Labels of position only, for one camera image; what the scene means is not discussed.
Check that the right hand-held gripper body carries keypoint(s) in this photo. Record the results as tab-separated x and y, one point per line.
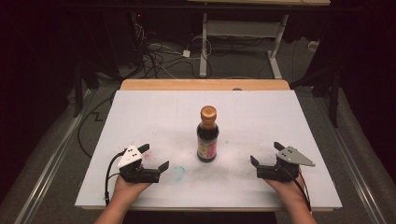
285	164

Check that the person's left hand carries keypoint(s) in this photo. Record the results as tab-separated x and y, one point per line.
127	189

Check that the white metal desk frame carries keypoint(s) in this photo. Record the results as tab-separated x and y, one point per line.
243	29

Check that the black stand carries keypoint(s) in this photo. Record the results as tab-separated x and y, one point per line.
79	84
330	90

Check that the person's right hand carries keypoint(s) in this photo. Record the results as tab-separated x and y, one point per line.
286	189

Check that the dark sauce bottle copper cap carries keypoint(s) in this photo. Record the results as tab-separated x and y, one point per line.
207	141

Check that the white board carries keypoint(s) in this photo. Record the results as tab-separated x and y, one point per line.
174	124

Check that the wooden table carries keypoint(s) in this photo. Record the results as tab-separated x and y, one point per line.
186	84

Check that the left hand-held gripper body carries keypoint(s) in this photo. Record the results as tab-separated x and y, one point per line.
134	166

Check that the aluminium floor rail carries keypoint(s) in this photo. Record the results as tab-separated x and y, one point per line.
53	161
351	165

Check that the white power adapter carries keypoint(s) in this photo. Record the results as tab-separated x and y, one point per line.
186	53

